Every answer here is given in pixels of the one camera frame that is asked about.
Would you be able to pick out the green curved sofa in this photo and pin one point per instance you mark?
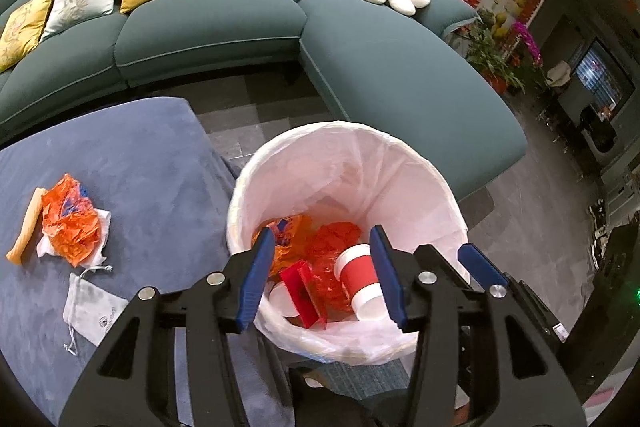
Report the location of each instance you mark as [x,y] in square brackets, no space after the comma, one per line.
[210,32]

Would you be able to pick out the purple orchid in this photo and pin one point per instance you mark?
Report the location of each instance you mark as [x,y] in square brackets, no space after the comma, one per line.
[525,34]

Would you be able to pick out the blue rug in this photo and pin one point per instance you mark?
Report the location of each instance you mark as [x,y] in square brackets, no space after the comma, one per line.
[360,379]

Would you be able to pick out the orange peel strip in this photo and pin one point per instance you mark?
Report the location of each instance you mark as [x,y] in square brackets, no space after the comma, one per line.
[27,227]

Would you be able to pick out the orange plastic bag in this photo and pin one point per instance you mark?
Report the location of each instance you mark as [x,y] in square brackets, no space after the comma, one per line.
[70,227]
[292,232]

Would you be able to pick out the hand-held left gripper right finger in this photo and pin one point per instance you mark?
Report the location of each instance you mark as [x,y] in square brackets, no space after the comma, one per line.
[387,277]

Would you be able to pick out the white tissue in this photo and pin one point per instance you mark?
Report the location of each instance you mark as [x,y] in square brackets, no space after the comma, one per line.
[102,222]

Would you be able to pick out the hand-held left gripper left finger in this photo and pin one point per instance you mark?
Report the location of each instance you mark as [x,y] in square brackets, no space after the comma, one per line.
[255,277]

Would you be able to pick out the blue table blanket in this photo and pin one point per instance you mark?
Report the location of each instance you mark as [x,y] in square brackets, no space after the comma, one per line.
[150,167]

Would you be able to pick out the green potted plant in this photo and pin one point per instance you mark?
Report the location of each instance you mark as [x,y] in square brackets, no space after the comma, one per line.
[487,57]

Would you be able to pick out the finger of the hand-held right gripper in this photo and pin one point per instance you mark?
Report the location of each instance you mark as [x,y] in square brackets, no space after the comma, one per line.
[480,264]

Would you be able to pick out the television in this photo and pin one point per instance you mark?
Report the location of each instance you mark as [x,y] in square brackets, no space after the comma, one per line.
[605,77]

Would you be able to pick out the black appliance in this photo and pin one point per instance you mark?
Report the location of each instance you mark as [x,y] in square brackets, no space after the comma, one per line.
[597,129]

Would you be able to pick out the red box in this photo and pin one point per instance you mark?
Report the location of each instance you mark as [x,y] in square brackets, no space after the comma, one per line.
[302,292]

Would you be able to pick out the red plastic bag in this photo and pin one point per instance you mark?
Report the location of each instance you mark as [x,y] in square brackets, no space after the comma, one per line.
[335,234]

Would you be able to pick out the trash bin with white liner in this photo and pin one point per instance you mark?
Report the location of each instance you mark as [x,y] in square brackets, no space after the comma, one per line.
[400,177]

